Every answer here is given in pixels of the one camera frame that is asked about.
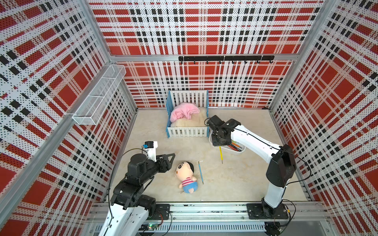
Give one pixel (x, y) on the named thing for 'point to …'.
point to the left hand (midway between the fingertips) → (172, 155)
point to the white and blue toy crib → (200, 98)
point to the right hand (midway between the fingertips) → (221, 141)
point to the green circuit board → (150, 226)
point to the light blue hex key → (200, 170)
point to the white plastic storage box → (226, 149)
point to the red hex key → (233, 148)
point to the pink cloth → (184, 110)
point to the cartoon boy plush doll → (184, 172)
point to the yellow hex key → (221, 155)
